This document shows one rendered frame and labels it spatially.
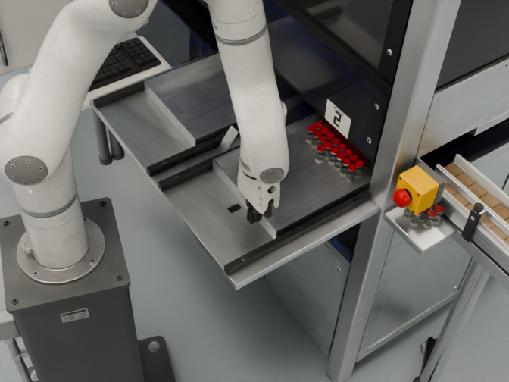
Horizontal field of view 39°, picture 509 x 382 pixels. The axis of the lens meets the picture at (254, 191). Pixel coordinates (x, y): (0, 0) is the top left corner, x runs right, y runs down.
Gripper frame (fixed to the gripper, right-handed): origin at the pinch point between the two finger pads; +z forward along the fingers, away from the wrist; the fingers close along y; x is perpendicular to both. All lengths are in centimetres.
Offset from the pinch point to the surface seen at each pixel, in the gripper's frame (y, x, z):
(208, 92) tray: 44.2, -15.6, 4.1
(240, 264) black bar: -8.3, 9.2, 2.4
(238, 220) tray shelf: 3.1, 2.1, 4.3
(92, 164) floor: 118, -7, 93
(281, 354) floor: 6, -21, 92
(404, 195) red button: -18.9, -24.7, -9.8
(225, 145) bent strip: 23.6, -7.5, 2.4
